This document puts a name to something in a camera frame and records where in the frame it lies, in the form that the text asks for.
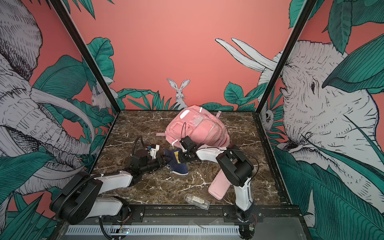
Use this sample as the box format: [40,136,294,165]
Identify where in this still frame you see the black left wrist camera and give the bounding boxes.
[131,147,159,172]

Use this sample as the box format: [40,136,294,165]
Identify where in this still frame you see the dark blue book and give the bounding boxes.
[164,149,189,176]

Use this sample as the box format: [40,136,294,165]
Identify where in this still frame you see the black right corner frame post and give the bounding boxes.
[256,0,317,115]

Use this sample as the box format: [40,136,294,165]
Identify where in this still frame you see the black corner frame post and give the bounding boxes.
[50,0,121,114]
[256,0,317,115]

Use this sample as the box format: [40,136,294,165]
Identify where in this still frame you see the pink student backpack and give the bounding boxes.
[156,105,231,148]

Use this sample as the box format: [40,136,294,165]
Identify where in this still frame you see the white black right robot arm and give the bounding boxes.
[177,145,254,212]

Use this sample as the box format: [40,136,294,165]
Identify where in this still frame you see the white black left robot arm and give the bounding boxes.
[50,155,171,225]

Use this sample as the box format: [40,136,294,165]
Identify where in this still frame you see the black left corner frame post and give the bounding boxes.
[50,0,121,114]

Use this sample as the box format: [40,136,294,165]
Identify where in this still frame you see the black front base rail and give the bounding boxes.
[62,205,303,225]

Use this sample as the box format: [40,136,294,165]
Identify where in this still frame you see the clear plastic eraser box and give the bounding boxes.
[185,194,210,210]

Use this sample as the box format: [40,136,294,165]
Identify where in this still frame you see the pink pencil case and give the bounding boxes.
[209,170,232,201]

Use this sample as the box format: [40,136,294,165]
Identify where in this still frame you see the white perforated vent strip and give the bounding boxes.
[66,225,240,237]

